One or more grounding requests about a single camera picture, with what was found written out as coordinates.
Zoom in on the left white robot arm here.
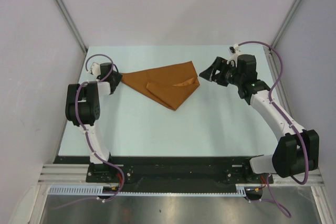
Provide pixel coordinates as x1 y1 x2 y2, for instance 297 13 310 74
65 62 122 182

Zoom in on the aluminium front frame rail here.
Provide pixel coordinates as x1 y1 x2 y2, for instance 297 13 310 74
36 164 324 187

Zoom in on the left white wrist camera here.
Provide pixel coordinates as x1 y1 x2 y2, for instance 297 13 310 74
87 62 101 77

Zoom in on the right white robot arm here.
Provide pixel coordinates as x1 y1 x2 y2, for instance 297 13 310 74
199 54 319 183

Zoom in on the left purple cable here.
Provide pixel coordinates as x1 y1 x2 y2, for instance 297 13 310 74
49 54 124 210

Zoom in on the orange cloth napkin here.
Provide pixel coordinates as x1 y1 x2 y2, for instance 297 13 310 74
121 61 200 111

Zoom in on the right corner aluminium post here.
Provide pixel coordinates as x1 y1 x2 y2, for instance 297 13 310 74
271 0 303 48

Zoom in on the purple cable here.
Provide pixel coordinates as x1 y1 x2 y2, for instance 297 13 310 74
49 54 124 210
235 40 309 219

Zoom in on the corner aluminium post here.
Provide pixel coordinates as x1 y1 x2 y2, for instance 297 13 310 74
53 0 88 54
271 0 303 48

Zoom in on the left corner aluminium post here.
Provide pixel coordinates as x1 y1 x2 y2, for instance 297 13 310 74
53 0 88 54

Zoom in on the white slotted cable duct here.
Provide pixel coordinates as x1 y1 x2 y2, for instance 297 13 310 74
48 183 249 198

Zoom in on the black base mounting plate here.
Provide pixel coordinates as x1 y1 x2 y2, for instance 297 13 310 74
54 156 277 195

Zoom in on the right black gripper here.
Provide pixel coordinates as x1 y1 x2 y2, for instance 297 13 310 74
199 57 243 87

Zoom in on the aluminium right side rail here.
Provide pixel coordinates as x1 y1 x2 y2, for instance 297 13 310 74
263 46 296 120

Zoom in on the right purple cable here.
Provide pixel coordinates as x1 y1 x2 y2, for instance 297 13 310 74
235 40 309 219

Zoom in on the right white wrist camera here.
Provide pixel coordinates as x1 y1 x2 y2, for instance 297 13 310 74
229 44 242 63

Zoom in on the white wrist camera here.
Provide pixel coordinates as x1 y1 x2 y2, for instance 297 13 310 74
87 62 101 77
229 44 242 63

